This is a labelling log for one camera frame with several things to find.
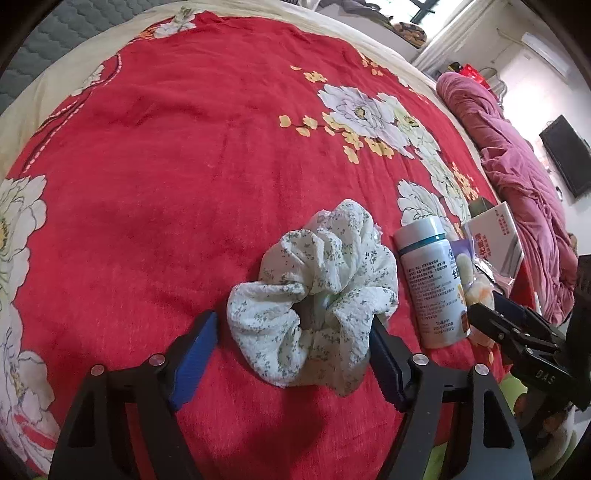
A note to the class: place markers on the white floral scrunchie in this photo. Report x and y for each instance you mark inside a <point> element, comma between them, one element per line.
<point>323,277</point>

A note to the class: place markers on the patterned cushion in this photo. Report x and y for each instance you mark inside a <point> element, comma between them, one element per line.
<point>411,33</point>

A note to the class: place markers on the red floral blanket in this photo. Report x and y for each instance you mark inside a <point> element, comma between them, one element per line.
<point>184,161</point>

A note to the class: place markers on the clear bag pink items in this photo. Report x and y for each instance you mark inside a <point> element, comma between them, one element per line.
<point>480,295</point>

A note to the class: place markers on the pink quilt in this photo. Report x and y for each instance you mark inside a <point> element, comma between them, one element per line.
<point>517,184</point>

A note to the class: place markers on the person's right hand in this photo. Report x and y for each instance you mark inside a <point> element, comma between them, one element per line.
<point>549,422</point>

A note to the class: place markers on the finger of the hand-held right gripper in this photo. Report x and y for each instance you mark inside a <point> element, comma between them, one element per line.
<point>494,327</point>
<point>521,314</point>

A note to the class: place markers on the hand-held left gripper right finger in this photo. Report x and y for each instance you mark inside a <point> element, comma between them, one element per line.
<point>385,364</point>

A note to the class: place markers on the white curtain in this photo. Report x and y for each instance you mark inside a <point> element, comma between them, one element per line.
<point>438,46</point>

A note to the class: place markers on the red white box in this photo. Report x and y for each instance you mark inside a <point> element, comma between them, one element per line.
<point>494,235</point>

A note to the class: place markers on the white air conditioner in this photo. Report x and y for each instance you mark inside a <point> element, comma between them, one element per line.
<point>547,53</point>

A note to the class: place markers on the white bottle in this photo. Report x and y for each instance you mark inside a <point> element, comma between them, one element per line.
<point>429,286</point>

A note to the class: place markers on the red gift boxes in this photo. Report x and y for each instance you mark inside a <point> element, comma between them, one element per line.
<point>473,74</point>

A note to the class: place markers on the black television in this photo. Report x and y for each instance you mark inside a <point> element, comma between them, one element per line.
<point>565,157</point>

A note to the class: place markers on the purple wrapped item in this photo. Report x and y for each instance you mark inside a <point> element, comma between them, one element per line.
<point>464,265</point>

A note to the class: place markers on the beige bed sheet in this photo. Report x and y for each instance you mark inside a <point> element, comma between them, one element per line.
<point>41,92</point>

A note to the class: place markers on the grey quilted headboard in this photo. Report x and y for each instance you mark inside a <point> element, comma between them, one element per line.
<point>32,41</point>

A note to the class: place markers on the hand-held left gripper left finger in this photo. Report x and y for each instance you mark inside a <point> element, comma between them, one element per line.
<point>196,360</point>

